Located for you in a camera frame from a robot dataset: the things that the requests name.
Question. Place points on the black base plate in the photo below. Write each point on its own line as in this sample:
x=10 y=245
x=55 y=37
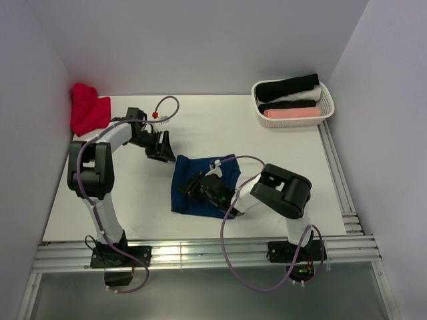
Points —
x=140 y=255
x=283 y=252

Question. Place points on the blue Mickey Mouse t-shirt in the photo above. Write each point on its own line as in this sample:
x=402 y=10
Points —
x=186 y=169

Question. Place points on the white rolled shirt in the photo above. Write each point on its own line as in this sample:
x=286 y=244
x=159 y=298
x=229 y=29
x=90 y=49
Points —
x=312 y=95

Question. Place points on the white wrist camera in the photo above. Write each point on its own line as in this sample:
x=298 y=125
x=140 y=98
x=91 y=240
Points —
x=215 y=168
x=159 y=119

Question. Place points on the aluminium rail frame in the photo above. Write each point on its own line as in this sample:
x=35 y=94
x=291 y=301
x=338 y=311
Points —
x=354 y=247

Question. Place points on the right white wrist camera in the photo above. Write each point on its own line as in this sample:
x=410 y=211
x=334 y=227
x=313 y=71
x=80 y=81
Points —
x=215 y=168

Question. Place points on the top black rolled shirt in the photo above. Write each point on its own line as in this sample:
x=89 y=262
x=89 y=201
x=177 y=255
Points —
x=269 y=91

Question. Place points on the red t-shirt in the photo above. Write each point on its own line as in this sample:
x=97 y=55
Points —
x=88 y=111

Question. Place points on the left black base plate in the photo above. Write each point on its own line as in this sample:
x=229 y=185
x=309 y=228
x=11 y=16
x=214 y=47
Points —
x=140 y=255

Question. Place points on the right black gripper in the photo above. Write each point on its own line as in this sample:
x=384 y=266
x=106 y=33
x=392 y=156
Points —
x=191 y=186

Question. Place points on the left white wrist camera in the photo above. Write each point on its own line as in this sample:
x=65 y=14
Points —
x=159 y=119

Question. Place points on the black rolled shirt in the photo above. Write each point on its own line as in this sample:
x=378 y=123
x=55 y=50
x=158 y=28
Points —
x=286 y=105
x=269 y=91

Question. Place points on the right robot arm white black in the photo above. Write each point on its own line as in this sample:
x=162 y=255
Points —
x=284 y=192

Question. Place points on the white plastic basket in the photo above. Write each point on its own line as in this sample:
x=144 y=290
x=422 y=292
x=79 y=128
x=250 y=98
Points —
x=326 y=105

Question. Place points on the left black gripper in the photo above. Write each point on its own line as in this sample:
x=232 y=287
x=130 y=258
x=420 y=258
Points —
x=163 y=151

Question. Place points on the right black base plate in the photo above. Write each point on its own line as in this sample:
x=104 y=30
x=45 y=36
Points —
x=283 y=252

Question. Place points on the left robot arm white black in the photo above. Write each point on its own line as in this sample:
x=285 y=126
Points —
x=91 y=175

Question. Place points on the pink rolled shirt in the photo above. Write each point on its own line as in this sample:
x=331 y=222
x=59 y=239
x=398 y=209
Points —
x=293 y=113

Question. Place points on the lower black rolled shirt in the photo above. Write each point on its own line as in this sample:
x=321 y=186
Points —
x=286 y=105

